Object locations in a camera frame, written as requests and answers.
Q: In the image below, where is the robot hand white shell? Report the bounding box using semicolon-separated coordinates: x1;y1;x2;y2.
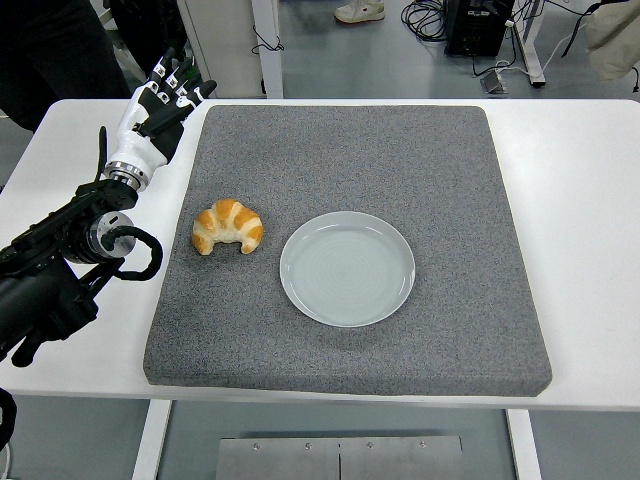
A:
105;46;218;177

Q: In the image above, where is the golden croissant bread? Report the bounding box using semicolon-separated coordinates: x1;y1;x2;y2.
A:
191;197;265;256

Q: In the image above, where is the pale grey round plate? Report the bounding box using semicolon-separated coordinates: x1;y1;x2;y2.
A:
279;210;417;328

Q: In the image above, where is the grey metal plate with screws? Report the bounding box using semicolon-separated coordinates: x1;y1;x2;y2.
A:
215;435;465;480

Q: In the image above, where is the person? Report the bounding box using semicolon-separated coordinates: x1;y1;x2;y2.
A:
0;0;132;134

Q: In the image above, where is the white cabinet panel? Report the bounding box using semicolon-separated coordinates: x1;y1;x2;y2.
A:
177;0;266;99

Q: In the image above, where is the grey speckled foam mat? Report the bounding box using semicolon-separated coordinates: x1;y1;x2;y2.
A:
142;104;554;399

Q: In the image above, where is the person's white shoe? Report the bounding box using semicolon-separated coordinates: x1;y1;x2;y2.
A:
333;0;387;25

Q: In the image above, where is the black computer case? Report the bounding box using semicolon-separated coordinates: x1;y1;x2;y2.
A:
444;0;516;57

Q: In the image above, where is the grey foot pedal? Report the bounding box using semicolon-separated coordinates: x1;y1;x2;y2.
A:
479;69;510;95

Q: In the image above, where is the slim white desk leg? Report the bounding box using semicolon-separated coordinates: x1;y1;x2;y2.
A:
512;0;547;89

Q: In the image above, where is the white table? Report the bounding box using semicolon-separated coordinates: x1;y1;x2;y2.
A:
0;98;640;480

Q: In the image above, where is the beige cloth bag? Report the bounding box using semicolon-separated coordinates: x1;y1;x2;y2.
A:
584;0;640;82

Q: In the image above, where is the black cable bundle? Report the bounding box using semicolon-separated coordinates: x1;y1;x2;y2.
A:
402;0;449;44

